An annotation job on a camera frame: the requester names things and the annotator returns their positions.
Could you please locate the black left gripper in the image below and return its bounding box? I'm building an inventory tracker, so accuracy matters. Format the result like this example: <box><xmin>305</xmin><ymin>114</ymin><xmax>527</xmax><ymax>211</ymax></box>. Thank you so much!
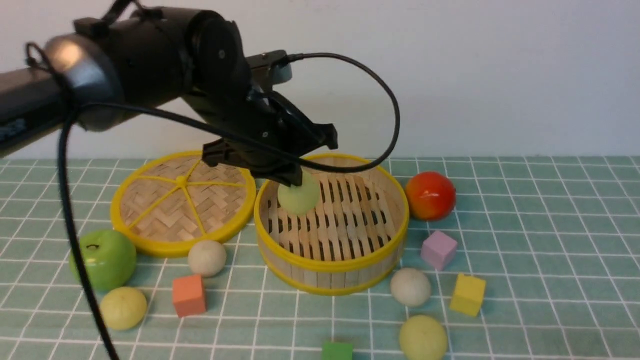
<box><xmin>182</xmin><ymin>89</ymin><xmax>338</xmax><ymax>187</ymax></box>

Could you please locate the yellow bun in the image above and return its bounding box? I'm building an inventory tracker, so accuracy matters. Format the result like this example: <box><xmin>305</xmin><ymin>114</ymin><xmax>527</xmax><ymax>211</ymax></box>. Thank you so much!
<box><xmin>398</xmin><ymin>314</ymin><xmax>448</xmax><ymax>360</ymax></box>
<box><xmin>277</xmin><ymin>171</ymin><xmax>321</xmax><ymax>216</ymax></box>
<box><xmin>99</xmin><ymin>286</ymin><xmax>147</xmax><ymax>331</ymax></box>

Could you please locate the white bun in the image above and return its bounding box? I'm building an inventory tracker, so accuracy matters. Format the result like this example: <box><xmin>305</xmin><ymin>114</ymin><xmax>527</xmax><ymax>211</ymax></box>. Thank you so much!
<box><xmin>390</xmin><ymin>268</ymin><xmax>432</xmax><ymax>308</ymax></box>
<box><xmin>187</xmin><ymin>240</ymin><xmax>227</xmax><ymax>278</ymax></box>

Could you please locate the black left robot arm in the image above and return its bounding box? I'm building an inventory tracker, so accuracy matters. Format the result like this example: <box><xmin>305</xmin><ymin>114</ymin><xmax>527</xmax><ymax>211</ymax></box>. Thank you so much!
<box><xmin>1</xmin><ymin>0</ymin><xmax>338</xmax><ymax>158</ymax></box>

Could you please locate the woven bamboo steamer lid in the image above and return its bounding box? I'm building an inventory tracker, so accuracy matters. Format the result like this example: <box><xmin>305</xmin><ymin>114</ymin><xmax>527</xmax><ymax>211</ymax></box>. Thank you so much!
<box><xmin>110</xmin><ymin>150</ymin><xmax>257</xmax><ymax>258</ymax></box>

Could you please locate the bamboo steamer tray yellow rim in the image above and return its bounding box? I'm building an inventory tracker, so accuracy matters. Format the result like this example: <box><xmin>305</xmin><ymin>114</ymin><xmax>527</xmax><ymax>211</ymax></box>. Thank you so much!
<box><xmin>254</xmin><ymin>166</ymin><xmax>410</xmax><ymax>296</ymax></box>

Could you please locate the orange cube block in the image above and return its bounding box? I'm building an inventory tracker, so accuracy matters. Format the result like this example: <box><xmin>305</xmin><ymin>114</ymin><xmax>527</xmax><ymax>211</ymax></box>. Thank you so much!
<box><xmin>172</xmin><ymin>274</ymin><xmax>207</xmax><ymax>318</ymax></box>

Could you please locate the green apple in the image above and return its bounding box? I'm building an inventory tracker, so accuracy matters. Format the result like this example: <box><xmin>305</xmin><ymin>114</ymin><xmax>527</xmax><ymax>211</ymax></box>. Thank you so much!
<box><xmin>78</xmin><ymin>228</ymin><xmax>137</xmax><ymax>293</ymax></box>

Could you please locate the red orange tomato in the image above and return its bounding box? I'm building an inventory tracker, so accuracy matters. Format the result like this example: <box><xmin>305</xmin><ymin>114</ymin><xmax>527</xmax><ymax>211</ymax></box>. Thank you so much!
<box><xmin>404</xmin><ymin>171</ymin><xmax>457</xmax><ymax>222</ymax></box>

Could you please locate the green cube block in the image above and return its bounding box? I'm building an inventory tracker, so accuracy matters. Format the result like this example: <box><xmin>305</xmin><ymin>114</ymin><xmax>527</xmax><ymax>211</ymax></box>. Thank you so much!
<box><xmin>321</xmin><ymin>341</ymin><xmax>354</xmax><ymax>360</ymax></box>

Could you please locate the pink cube block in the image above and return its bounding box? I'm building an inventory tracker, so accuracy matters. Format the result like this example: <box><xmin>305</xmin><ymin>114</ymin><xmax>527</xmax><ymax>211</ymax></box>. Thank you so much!
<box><xmin>420</xmin><ymin>230</ymin><xmax>458</xmax><ymax>271</ymax></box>

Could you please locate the yellow cube block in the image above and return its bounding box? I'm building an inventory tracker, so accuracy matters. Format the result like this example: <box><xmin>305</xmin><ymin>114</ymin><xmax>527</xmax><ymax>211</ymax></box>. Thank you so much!
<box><xmin>449</xmin><ymin>273</ymin><xmax>487</xmax><ymax>318</ymax></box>

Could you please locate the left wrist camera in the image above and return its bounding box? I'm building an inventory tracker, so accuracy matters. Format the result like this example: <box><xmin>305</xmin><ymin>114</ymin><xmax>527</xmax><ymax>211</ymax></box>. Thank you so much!
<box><xmin>246</xmin><ymin>49</ymin><xmax>293</xmax><ymax>92</ymax></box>

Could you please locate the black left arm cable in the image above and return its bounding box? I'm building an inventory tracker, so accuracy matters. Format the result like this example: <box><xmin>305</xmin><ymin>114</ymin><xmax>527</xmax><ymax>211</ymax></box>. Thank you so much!
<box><xmin>25</xmin><ymin>42</ymin><xmax>401</xmax><ymax>360</ymax></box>

